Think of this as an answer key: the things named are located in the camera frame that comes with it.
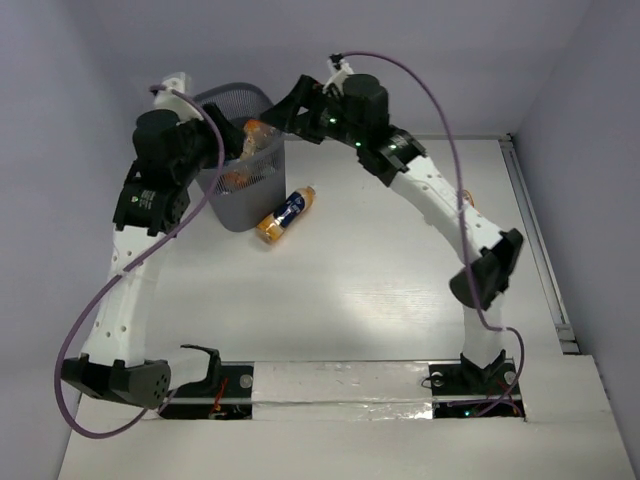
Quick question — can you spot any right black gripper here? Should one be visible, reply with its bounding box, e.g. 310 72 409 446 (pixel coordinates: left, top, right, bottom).
261 71 366 149

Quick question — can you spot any orange bottle white cap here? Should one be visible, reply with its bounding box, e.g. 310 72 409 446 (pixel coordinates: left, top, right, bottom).
222 119 276 191

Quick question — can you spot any orange bottle blue white label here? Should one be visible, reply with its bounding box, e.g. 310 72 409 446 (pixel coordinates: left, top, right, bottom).
256 186 316 244

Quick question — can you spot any small orange juice bottle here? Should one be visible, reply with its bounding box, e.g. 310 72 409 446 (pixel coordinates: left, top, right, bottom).
462 189 475 207

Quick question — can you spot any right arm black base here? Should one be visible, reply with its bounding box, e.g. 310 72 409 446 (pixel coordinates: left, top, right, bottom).
420 361 526 419

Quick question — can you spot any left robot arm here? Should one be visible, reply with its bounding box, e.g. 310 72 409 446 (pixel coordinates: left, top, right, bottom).
56 104 244 409

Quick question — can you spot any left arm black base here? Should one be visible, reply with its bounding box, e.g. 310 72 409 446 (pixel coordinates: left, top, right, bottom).
157 344 255 421

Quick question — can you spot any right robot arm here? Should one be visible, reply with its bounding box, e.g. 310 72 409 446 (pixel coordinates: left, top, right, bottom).
260 74 524 392

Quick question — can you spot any grey mesh waste bin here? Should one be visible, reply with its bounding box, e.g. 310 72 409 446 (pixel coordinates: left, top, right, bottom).
195 82 286 232

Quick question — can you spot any silver foil tape strip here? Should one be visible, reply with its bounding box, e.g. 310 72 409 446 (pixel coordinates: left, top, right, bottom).
251 361 433 422

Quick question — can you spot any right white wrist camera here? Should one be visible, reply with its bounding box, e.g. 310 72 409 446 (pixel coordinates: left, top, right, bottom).
322 53 354 99

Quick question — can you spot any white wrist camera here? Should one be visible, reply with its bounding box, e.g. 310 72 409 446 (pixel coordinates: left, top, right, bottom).
322 53 354 99
153 72 203 121

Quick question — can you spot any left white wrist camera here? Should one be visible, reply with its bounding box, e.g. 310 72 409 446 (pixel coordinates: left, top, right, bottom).
153 72 203 121

